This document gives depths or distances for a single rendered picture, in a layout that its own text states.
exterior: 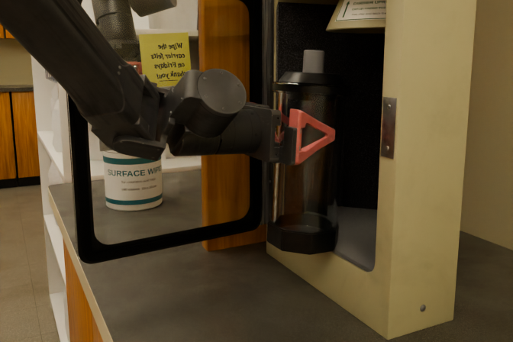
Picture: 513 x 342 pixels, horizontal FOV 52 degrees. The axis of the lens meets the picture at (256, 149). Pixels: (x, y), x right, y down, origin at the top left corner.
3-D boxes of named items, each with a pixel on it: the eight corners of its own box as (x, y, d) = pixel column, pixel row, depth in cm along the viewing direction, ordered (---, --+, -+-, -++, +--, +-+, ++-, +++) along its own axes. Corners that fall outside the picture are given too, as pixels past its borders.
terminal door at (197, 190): (261, 228, 89) (262, -15, 82) (79, 266, 73) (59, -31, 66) (259, 227, 90) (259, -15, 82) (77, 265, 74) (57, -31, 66)
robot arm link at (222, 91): (119, 89, 64) (109, 151, 60) (143, 32, 55) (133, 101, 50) (211, 112, 68) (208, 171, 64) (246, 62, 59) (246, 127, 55)
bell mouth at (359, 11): (395, 33, 85) (396, -1, 84) (485, 29, 70) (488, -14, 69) (301, 32, 77) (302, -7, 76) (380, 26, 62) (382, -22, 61)
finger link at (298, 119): (314, 105, 72) (255, 104, 67) (346, 110, 66) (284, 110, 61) (311, 154, 73) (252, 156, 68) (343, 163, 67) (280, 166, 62)
